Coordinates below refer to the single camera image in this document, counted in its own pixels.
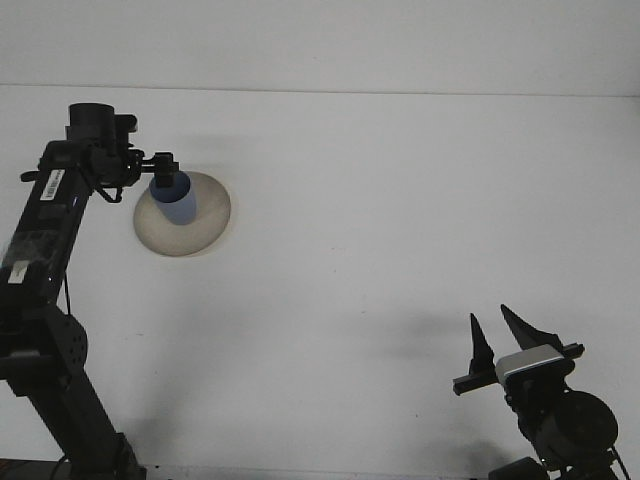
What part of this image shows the pale blue cup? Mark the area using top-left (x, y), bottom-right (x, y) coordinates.
top-left (148, 172), bottom-right (195, 226)

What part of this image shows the pale round plate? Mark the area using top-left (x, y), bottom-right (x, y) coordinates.
top-left (133, 171), bottom-right (233, 258)

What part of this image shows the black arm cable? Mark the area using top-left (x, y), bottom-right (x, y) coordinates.
top-left (58, 182), bottom-right (124, 317)

